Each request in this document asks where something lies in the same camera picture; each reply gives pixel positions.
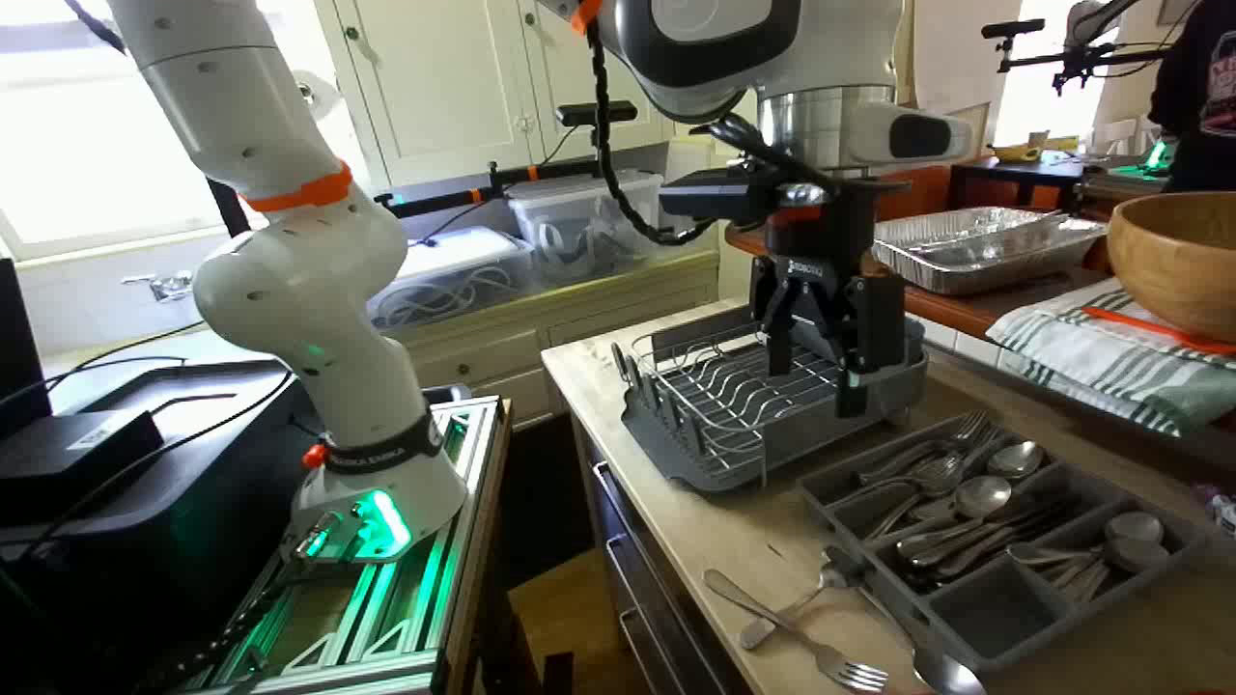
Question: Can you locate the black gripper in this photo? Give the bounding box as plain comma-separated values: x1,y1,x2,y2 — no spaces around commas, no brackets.
661,167,905,418

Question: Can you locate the silver fork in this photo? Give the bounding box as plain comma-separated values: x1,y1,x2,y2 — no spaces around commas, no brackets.
703,568,889,695

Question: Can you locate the silver spoon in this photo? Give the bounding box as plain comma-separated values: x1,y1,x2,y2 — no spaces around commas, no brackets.
737,568,849,654
867,593,990,695

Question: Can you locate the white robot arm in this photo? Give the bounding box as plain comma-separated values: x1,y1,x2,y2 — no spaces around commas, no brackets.
108,0,969,542

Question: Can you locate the grey dish drying rack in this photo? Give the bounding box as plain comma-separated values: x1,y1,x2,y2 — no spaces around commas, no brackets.
611,309,929,495

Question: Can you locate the grey cutlery tray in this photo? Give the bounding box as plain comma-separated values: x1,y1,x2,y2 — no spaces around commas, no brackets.
805,418,1202,670

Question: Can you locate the silver spoon at table edge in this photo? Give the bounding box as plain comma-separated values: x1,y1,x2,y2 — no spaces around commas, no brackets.
867,593,990,695

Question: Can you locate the aluminium foil tray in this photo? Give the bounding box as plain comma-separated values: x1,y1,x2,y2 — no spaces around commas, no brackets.
872,205,1106,299

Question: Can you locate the clear plastic storage bin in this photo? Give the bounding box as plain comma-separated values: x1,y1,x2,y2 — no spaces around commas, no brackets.
508,179,656,286

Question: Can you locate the striped green dish towel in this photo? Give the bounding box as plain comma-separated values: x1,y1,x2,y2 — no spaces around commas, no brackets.
984,279,1236,436

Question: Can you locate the wooden bowl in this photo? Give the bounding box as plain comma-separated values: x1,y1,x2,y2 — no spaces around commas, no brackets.
1109,190,1236,340

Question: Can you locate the person in dark shirt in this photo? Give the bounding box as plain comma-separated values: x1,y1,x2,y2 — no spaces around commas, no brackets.
1153,0,1236,192

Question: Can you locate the black box on left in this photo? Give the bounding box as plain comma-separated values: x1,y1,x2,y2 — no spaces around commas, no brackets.
0,411,164,526

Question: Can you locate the black camera on stand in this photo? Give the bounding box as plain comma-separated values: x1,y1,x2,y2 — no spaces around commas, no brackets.
558,100,636,129

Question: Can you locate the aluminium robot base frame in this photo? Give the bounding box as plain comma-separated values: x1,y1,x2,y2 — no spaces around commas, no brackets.
184,399,511,695

